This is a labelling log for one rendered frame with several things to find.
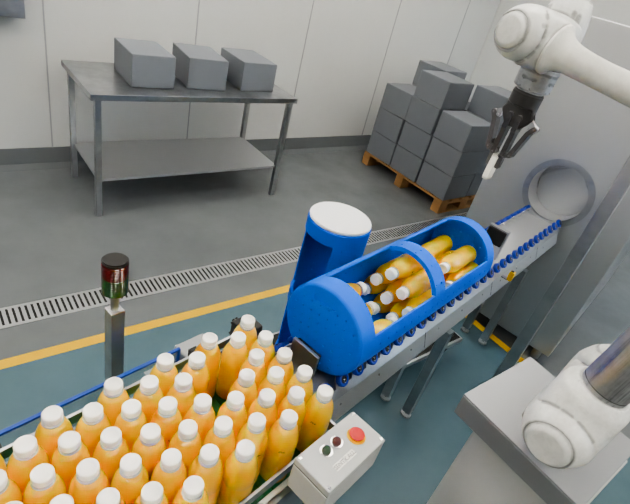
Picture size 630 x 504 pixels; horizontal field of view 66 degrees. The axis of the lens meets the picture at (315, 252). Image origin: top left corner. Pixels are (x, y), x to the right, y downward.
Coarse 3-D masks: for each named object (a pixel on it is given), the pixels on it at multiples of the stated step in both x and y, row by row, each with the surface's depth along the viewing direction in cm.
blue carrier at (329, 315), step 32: (448, 224) 198; (384, 256) 179; (416, 256) 158; (480, 256) 192; (320, 288) 133; (352, 288) 134; (448, 288) 163; (288, 320) 147; (320, 320) 137; (352, 320) 128; (416, 320) 152; (320, 352) 141; (352, 352) 132
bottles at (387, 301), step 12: (468, 264) 188; (444, 276) 188; (456, 276) 179; (372, 288) 169; (384, 288) 172; (396, 288) 164; (384, 300) 162; (396, 300) 164; (408, 300) 169; (420, 300) 160; (372, 312) 155; (384, 312) 170; (396, 312) 164; (384, 324) 145
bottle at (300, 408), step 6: (282, 402) 116; (288, 402) 115; (300, 402) 115; (282, 408) 116; (288, 408) 115; (294, 408) 115; (300, 408) 115; (300, 414) 115; (300, 420) 116; (300, 426) 118
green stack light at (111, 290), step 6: (102, 282) 118; (108, 282) 117; (120, 282) 118; (126, 282) 120; (102, 288) 119; (108, 288) 118; (114, 288) 118; (120, 288) 119; (126, 288) 121; (108, 294) 119; (114, 294) 119; (120, 294) 120; (126, 294) 122
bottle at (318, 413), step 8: (312, 400) 118; (320, 400) 117; (312, 408) 118; (320, 408) 117; (328, 408) 118; (312, 416) 118; (320, 416) 117; (328, 416) 118; (304, 424) 121; (312, 424) 119; (320, 424) 119; (328, 424) 122; (304, 432) 122; (312, 432) 120; (320, 432) 121; (304, 440) 123; (312, 440) 122; (304, 448) 124
